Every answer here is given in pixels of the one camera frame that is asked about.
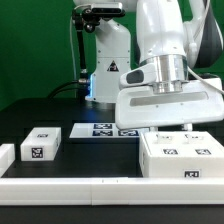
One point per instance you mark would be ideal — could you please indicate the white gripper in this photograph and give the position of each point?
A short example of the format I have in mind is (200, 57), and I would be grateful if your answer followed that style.
(139, 107)

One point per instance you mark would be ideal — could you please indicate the white cabinet door panel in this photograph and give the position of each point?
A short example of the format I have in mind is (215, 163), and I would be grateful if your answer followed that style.
(161, 144)
(202, 144)

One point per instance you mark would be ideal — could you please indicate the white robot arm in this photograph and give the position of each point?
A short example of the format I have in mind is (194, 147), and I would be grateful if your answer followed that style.
(145, 53)

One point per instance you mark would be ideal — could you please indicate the white cabinet body box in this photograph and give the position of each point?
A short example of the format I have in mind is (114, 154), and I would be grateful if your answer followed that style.
(182, 166)

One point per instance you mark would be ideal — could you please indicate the white cabinet top block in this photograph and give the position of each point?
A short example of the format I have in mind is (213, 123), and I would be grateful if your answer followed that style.
(41, 144)

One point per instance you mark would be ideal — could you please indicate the white obstacle fence bar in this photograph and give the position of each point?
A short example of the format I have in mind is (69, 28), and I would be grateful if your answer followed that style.
(111, 191)

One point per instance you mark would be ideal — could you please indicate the white side fence block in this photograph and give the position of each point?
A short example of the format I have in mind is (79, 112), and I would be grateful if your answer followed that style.
(7, 157)

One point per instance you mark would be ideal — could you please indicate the white AprilTag base plate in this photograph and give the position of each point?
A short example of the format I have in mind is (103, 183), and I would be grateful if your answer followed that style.
(103, 130)

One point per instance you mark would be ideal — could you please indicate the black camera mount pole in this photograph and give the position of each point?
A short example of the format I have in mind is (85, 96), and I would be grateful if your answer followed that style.
(81, 40)

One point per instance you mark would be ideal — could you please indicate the grey depth camera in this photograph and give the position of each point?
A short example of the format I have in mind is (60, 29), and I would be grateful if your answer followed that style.
(108, 9)

